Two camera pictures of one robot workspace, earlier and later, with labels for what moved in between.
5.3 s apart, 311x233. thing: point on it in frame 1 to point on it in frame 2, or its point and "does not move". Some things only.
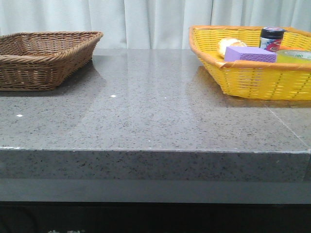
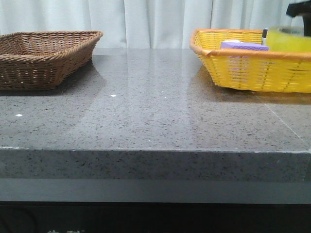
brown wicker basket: [38, 61] does not move
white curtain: [147, 24] does not move
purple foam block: [250, 54] to [232, 45]
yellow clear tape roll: [293, 56] to [297, 27]
